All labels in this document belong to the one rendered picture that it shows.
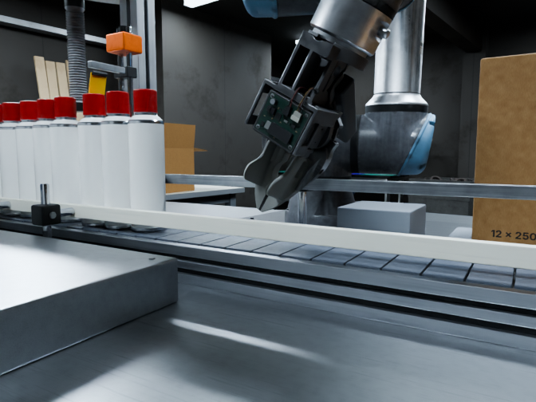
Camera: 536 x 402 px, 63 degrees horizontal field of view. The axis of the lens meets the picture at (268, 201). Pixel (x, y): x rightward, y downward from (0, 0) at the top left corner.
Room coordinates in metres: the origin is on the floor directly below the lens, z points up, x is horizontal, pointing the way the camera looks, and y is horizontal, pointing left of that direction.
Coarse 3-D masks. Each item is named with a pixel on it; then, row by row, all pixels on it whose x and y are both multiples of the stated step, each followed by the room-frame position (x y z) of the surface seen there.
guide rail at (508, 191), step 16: (176, 176) 0.66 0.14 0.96; (192, 176) 0.64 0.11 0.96; (208, 176) 0.63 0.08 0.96; (224, 176) 0.62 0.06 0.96; (240, 176) 0.60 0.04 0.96; (368, 192) 0.51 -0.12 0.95; (384, 192) 0.50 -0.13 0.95; (400, 192) 0.49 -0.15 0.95; (416, 192) 0.48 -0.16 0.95; (432, 192) 0.47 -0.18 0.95; (448, 192) 0.47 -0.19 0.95; (464, 192) 0.46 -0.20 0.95; (480, 192) 0.45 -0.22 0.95; (496, 192) 0.44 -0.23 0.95; (512, 192) 0.44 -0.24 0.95; (528, 192) 0.43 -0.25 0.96
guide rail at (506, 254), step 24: (72, 216) 0.68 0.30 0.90; (96, 216) 0.65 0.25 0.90; (120, 216) 0.62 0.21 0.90; (144, 216) 0.60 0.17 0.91; (168, 216) 0.57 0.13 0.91; (192, 216) 0.55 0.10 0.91; (216, 216) 0.55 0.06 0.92; (288, 240) 0.48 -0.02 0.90; (312, 240) 0.47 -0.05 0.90; (336, 240) 0.45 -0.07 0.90; (360, 240) 0.44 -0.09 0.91; (384, 240) 0.43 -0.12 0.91; (408, 240) 0.42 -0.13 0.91; (432, 240) 0.41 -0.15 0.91; (456, 240) 0.40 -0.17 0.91; (480, 240) 0.39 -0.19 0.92; (504, 264) 0.38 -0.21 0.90; (528, 264) 0.37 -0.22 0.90
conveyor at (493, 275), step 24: (0, 216) 0.79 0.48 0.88; (168, 240) 0.57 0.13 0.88; (192, 240) 0.57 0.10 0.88; (216, 240) 0.57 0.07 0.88; (240, 240) 0.57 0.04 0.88; (264, 240) 0.57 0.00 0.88; (360, 264) 0.44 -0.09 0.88; (384, 264) 0.45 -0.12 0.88; (408, 264) 0.44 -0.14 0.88; (432, 264) 0.44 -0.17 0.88; (456, 264) 0.44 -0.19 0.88; (480, 264) 0.44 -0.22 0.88; (528, 288) 0.37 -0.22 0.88
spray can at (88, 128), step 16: (96, 96) 0.69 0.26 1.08; (96, 112) 0.69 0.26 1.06; (80, 128) 0.68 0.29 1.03; (96, 128) 0.68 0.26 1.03; (80, 144) 0.68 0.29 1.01; (96, 144) 0.68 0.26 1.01; (80, 160) 0.68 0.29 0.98; (96, 160) 0.68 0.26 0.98; (80, 176) 0.69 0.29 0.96; (96, 176) 0.68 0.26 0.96; (96, 192) 0.68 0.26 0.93; (96, 224) 0.68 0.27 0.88
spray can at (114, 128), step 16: (112, 96) 0.66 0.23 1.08; (128, 96) 0.68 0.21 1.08; (112, 112) 0.66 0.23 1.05; (128, 112) 0.67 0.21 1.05; (112, 128) 0.65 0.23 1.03; (112, 144) 0.65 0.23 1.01; (112, 160) 0.65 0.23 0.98; (128, 160) 0.66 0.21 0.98; (112, 176) 0.65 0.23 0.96; (128, 176) 0.66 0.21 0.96; (112, 192) 0.65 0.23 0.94; (128, 192) 0.66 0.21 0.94; (128, 208) 0.66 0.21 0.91; (112, 224) 0.65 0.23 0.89; (128, 224) 0.66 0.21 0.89
